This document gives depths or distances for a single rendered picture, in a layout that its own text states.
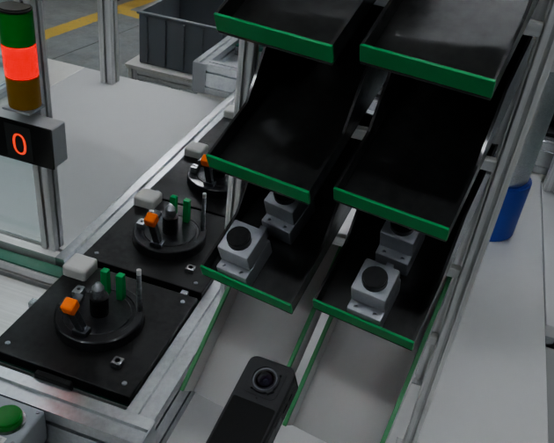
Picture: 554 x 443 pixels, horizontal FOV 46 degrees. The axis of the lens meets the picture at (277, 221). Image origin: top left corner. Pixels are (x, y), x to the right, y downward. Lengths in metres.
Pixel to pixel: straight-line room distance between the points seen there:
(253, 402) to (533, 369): 0.87
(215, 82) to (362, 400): 1.43
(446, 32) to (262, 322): 0.48
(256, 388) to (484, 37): 0.40
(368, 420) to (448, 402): 0.32
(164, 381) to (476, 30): 0.66
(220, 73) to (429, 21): 1.48
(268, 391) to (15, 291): 0.79
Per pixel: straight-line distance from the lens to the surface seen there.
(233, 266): 0.81
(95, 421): 0.99
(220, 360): 0.96
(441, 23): 0.70
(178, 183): 1.46
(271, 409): 0.56
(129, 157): 1.78
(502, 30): 0.70
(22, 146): 1.13
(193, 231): 1.27
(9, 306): 1.25
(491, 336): 1.39
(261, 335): 0.95
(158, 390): 1.03
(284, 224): 0.84
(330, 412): 0.94
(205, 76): 2.16
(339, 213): 0.84
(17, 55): 1.07
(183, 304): 1.14
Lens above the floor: 1.73
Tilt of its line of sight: 34 degrees down
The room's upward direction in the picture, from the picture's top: 7 degrees clockwise
